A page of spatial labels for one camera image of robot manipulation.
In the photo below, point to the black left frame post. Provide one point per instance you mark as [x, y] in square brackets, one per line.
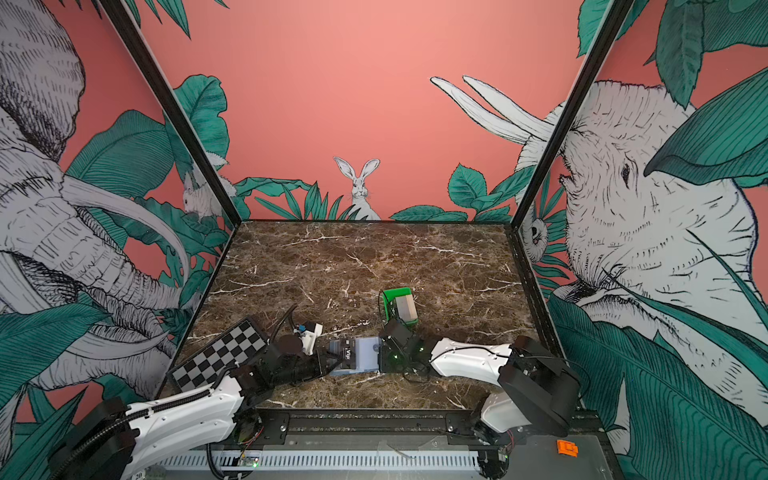
[126, 27]

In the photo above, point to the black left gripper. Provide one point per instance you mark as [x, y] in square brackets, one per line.
[322, 363]

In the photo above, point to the blue leather card holder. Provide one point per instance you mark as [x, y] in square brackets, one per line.
[367, 357]

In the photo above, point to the black right frame post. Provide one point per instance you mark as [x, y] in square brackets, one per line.
[605, 37]

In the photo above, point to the orange connector clip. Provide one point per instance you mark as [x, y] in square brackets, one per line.
[567, 448]

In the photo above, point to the white slotted cable duct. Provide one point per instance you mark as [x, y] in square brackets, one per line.
[350, 460]

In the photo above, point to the black frame post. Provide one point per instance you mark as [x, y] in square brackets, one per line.
[126, 27]
[605, 37]

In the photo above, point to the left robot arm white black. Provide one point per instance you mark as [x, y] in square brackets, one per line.
[116, 440]

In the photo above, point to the stack of credit cards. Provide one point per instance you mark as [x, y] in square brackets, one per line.
[406, 309]

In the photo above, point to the black white checkerboard plate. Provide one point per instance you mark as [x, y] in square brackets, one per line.
[236, 345]

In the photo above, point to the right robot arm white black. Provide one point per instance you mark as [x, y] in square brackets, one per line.
[536, 389]

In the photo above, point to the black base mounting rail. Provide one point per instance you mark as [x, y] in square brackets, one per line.
[271, 426]

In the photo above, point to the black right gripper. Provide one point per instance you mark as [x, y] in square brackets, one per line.
[384, 362]

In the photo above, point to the green plastic card tray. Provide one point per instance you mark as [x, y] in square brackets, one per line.
[387, 304]

